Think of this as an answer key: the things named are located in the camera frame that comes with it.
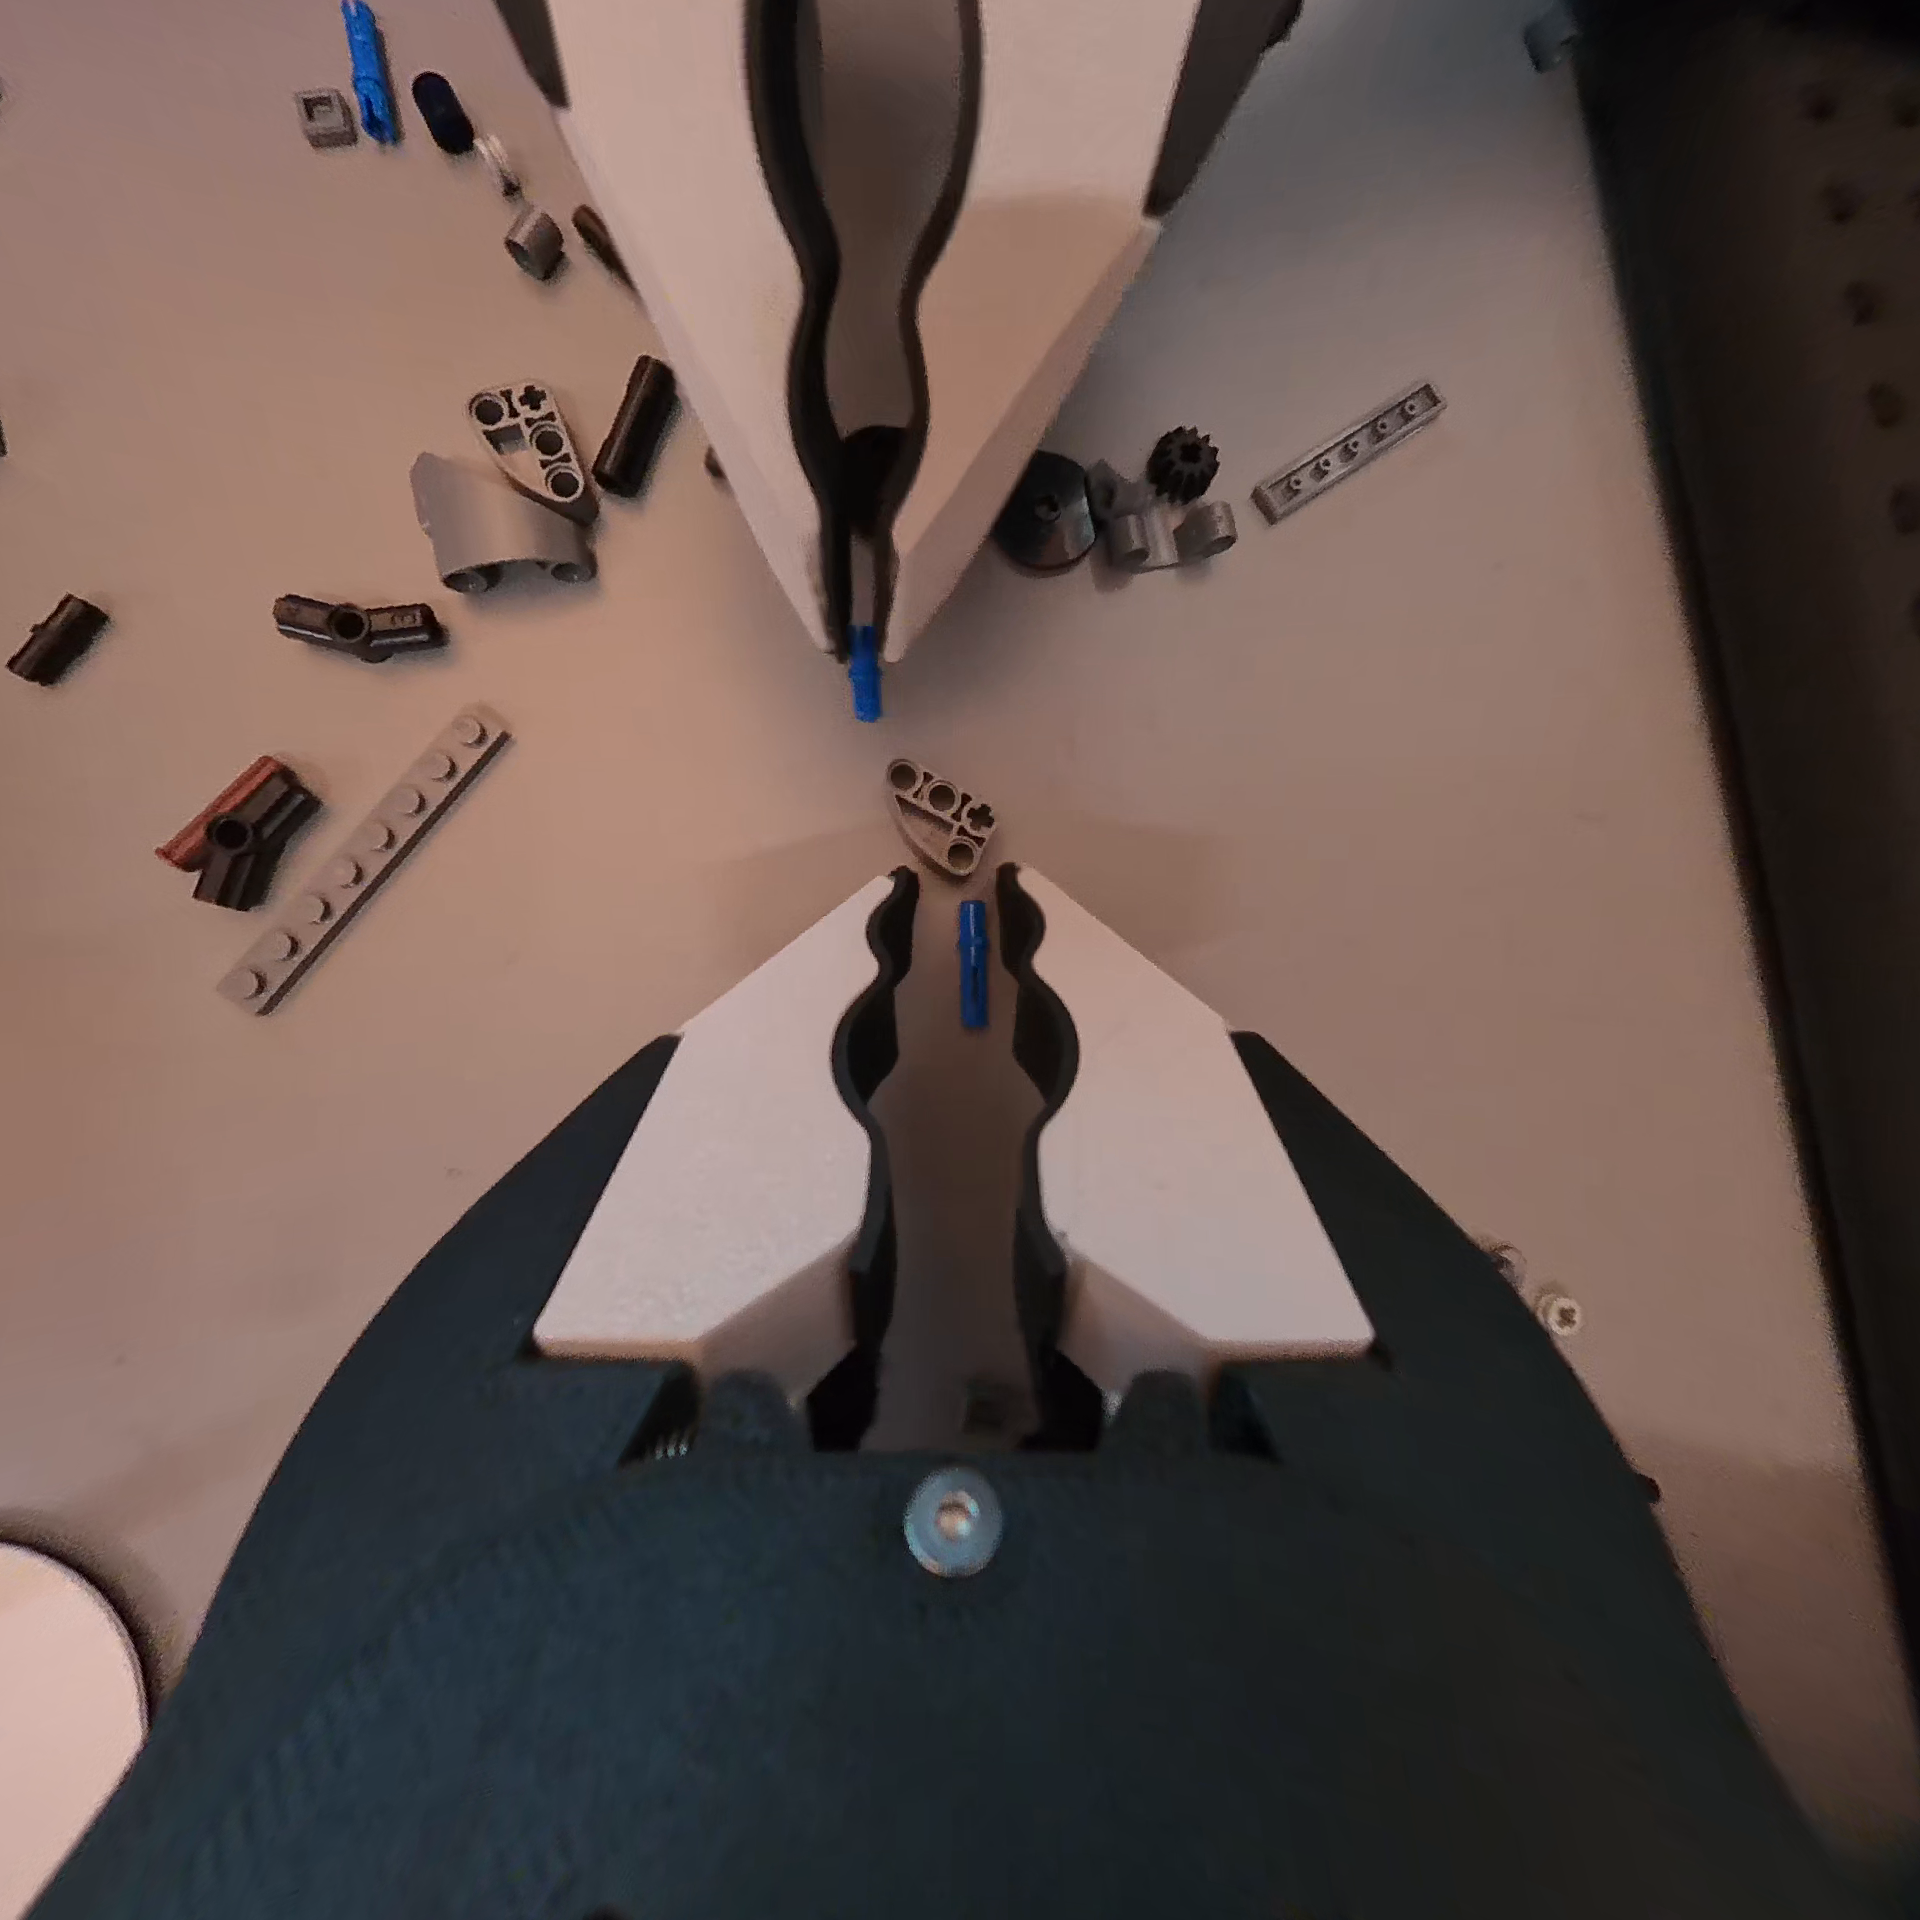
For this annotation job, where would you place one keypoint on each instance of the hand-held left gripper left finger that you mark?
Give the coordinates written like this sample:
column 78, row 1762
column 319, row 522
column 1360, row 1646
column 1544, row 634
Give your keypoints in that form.
column 704, row 1185

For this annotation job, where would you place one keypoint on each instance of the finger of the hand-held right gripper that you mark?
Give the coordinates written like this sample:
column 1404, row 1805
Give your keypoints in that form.
column 1049, row 195
column 692, row 195

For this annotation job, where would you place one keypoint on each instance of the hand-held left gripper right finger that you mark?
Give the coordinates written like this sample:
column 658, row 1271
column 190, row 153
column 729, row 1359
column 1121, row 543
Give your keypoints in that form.
column 1200, row 1185

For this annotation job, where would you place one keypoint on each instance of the grey triangular lego beam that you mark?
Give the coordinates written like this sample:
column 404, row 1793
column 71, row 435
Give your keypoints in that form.
column 534, row 441
column 945, row 818

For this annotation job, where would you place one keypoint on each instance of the black lego pin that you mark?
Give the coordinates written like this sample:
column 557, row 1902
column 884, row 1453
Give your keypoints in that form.
column 598, row 241

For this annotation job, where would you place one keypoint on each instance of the grey lego bush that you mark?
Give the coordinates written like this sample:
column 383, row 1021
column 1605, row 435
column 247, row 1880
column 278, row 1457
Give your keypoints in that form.
column 535, row 241

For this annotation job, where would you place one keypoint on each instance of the small white lego piece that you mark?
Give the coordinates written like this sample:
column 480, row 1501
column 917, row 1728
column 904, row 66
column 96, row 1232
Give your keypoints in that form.
column 500, row 166

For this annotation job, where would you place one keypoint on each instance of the black lego tube connector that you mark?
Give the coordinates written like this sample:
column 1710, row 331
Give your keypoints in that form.
column 633, row 429

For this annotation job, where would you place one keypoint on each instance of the dark blue lego piece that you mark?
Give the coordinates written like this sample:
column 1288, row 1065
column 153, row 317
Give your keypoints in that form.
column 437, row 110

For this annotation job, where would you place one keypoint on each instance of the black lego gear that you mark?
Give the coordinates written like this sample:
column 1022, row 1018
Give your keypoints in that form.
column 1184, row 464

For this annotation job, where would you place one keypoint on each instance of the grey lego pin connector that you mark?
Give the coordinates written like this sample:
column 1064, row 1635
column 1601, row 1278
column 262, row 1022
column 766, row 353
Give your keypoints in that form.
column 1503, row 1258

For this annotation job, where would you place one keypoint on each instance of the black lego wheel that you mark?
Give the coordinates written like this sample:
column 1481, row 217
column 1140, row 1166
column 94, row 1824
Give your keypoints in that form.
column 1044, row 518

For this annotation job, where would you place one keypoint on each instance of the long blue lego pin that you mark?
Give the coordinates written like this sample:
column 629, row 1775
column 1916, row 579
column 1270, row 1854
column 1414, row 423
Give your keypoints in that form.
column 368, row 66

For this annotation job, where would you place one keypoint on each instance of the grey square lego piece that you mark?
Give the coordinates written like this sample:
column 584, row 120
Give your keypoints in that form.
column 325, row 120

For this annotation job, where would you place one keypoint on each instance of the white round lego bush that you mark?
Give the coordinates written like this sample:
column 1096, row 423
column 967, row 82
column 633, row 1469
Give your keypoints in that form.
column 1562, row 1312

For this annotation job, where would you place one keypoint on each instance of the short grey lego plate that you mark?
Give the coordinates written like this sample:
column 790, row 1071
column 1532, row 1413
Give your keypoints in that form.
column 1350, row 454

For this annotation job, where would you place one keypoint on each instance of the grey curved lego panel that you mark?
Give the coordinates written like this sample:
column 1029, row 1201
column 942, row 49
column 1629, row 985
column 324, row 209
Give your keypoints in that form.
column 480, row 525

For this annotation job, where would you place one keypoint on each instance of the long grey lego plate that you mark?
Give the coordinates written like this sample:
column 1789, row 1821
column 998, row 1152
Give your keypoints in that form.
column 368, row 863

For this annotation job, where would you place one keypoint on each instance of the black angled lego connector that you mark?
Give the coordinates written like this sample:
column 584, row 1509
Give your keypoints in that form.
column 352, row 623

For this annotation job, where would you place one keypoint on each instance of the black lego axle connector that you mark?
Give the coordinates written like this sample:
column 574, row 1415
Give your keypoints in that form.
column 255, row 849

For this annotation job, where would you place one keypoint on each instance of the reddish brown lego piece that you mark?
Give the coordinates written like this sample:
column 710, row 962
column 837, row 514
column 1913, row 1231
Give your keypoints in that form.
column 201, row 825

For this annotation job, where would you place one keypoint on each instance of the small black lego connector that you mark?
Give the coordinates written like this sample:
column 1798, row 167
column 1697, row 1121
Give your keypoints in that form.
column 58, row 641

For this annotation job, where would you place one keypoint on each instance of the dark perforated board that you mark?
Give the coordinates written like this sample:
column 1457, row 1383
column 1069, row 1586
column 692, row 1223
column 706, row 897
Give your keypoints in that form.
column 1846, row 451

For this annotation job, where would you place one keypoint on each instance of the white round object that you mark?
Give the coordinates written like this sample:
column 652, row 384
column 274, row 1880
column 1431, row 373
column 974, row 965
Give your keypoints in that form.
column 61, row 1723

